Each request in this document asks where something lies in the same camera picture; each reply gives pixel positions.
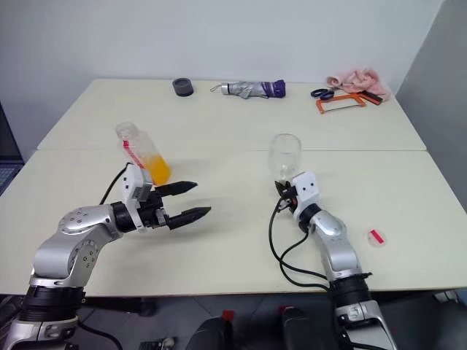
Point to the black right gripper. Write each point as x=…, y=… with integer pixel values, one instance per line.
x=288, y=198

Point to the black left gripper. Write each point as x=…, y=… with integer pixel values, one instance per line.
x=151, y=211

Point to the clear wine glass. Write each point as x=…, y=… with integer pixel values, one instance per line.
x=284, y=153

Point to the bottle with orange juice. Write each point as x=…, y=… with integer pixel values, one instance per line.
x=153, y=164

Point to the clear bottle cap red tape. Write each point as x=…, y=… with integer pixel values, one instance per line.
x=376, y=237

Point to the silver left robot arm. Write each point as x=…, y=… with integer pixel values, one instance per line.
x=80, y=226

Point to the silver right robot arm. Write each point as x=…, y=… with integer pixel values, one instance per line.
x=335, y=240

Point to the orange hacksaw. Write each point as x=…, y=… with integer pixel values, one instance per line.
x=320, y=105

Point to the folded silver purple umbrella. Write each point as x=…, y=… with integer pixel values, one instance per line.
x=248, y=88

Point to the pink towel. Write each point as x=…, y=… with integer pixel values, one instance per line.
x=359, y=78

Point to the small black floor device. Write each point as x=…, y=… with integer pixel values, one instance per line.
x=157, y=344

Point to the dark laptop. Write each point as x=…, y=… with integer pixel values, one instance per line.
x=7, y=153

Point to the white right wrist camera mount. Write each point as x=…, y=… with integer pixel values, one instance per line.
x=308, y=189

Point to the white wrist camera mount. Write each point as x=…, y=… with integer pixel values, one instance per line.
x=308, y=189
x=132, y=180

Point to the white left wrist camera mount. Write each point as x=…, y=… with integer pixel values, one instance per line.
x=132, y=180

